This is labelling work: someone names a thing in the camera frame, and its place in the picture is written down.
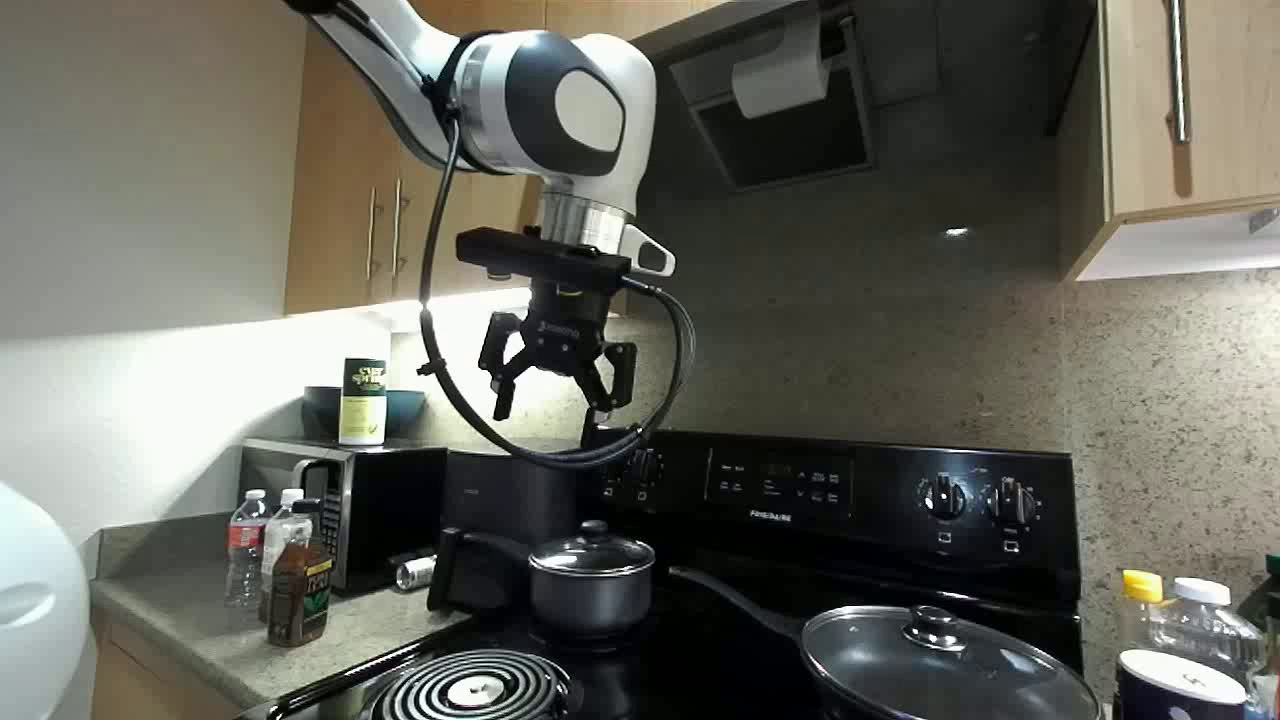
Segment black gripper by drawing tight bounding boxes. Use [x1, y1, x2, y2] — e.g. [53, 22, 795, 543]
[475, 271, 645, 423]

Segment black pan with glass lid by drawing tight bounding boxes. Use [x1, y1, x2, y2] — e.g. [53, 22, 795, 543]
[664, 562, 1110, 720]

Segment black air fryer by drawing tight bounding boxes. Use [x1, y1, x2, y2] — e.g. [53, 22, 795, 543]
[430, 442, 594, 615]

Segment small grey saucepan with lid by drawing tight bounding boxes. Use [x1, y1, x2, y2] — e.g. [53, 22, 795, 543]
[452, 516, 661, 638]

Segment black microwave oven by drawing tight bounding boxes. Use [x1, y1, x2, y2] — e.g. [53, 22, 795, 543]
[240, 434, 452, 594]

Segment teal bowl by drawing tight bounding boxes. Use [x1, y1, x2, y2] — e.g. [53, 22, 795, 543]
[300, 381, 431, 446]

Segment black electric stove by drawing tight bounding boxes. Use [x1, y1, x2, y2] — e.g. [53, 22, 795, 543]
[272, 427, 1089, 720]

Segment black coil burner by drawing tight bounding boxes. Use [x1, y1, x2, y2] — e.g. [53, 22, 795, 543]
[371, 642, 576, 720]

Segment dark range hood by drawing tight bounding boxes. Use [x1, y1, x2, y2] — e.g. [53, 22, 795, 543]
[635, 0, 1072, 191]

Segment white range hood light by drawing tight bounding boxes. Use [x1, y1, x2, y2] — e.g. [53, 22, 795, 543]
[729, 11, 834, 123]

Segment clear bottle with white cap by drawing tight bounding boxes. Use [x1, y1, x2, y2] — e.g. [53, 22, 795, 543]
[1155, 571, 1266, 676]

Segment white lidded jar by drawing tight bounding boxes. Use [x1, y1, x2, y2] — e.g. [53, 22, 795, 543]
[1113, 642, 1253, 720]

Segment dark glass bottle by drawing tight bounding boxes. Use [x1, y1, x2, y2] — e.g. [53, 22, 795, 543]
[1238, 553, 1280, 720]

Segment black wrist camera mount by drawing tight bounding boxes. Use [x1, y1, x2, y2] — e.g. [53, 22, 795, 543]
[452, 224, 680, 293]

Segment wooden cabinet with two handles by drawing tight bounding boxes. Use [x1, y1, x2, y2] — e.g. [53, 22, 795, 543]
[281, 0, 734, 317]

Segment long metal cabinet handle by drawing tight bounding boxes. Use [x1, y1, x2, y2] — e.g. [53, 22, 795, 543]
[1163, 0, 1198, 152]

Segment wooden cabinet with one handle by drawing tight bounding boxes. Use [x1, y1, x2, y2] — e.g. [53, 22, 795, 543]
[1055, 0, 1280, 287]

